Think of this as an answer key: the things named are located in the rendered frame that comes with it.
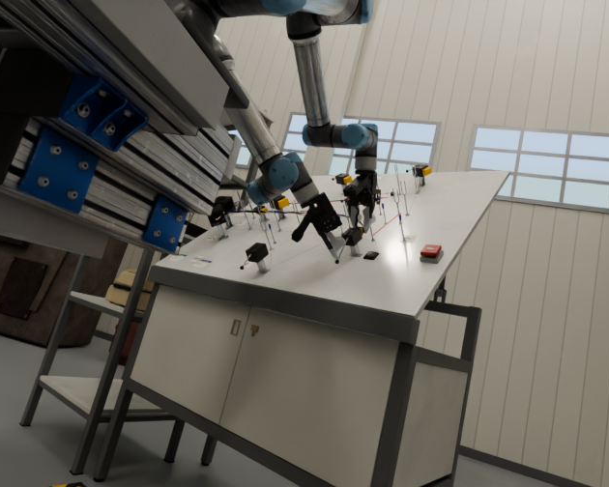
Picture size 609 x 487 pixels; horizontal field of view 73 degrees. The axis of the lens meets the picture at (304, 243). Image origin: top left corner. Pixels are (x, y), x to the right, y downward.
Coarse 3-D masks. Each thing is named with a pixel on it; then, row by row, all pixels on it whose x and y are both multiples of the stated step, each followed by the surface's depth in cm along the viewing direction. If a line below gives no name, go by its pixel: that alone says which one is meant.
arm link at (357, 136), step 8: (336, 128) 131; (344, 128) 127; (352, 128) 126; (360, 128) 125; (336, 136) 130; (344, 136) 127; (352, 136) 126; (360, 136) 125; (368, 136) 129; (336, 144) 132; (344, 144) 131; (352, 144) 127; (360, 144) 127; (368, 144) 132
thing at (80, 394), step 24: (264, 120) 230; (144, 264) 179; (72, 288) 209; (120, 312) 178; (144, 312) 187; (120, 336) 173; (48, 360) 203; (48, 384) 194; (72, 384) 200; (96, 384) 210; (120, 384) 223; (72, 408) 177; (96, 408) 168; (144, 408) 190; (168, 456) 198
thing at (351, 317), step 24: (192, 288) 156; (216, 288) 149; (240, 288) 142; (264, 288) 136; (288, 312) 127; (312, 312) 122; (336, 312) 117; (360, 312) 113; (384, 312) 109; (384, 336) 107; (408, 336) 103
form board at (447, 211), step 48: (288, 192) 220; (336, 192) 201; (384, 192) 186; (432, 192) 172; (480, 192) 161; (192, 240) 192; (240, 240) 178; (288, 240) 166; (384, 240) 146; (432, 240) 137; (288, 288) 132; (336, 288) 125; (384, 288) 119; (432, 288) 114
